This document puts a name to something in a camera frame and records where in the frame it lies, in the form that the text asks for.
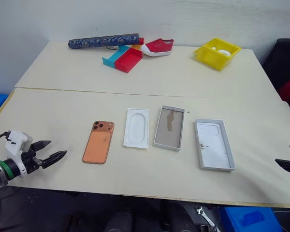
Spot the dark rounded shape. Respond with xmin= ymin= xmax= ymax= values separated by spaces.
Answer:
xmin=103 ymin=207 xmax=134 ymax=232

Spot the blue patterned fabric roll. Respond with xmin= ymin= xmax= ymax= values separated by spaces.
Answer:
xmin=68 ymin=33 xmax=141 ymax=50

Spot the red plastic tray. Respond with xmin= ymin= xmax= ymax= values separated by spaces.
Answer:
xmin=115 ymin=47 xmax=144 ymax=73

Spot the red canvas shoe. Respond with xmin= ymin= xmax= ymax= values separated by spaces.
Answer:
xmin=140 ymin=38 xmax=174 ymax=58

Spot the black chair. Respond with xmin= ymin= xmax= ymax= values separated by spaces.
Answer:
xmin=262 ymin=38 xmax=290 ymax=97

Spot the teal plastic tray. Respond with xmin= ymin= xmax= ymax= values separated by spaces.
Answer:
xmin=101 ymin=45 xmax=131 ymax=70

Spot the silver wrench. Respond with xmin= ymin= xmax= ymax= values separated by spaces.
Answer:
xmin=195 ymin=204 xmax=220 ymax=232

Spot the orange smartphone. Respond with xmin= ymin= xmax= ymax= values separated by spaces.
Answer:
xmin=82 ymin=120 xmax=115 ymax=165

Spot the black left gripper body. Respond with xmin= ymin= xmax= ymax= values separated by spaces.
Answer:
xmin=21 ymin=145 xmax=43 ymax=174

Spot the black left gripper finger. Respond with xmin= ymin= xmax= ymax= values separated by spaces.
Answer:
xmin=30 ymin=140 xmax=52 ymax=152
xmin=41 ymin=150 xmax=68 ymax=169

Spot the white box bottom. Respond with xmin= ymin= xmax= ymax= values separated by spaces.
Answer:
xmin=152 ymin=104 xmax=186 ymax=152

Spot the white moulded tray insert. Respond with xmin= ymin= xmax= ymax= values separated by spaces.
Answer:
xmin=122 ymin=108 xmax=151 ymax=150

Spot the yellow plastic bin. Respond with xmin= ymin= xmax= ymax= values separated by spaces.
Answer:
xmin=192 ymin=37 xmax=242 ymax=72

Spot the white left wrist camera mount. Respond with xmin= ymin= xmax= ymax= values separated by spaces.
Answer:
xmin=4 ymin=131 xmax=33 ymax=178

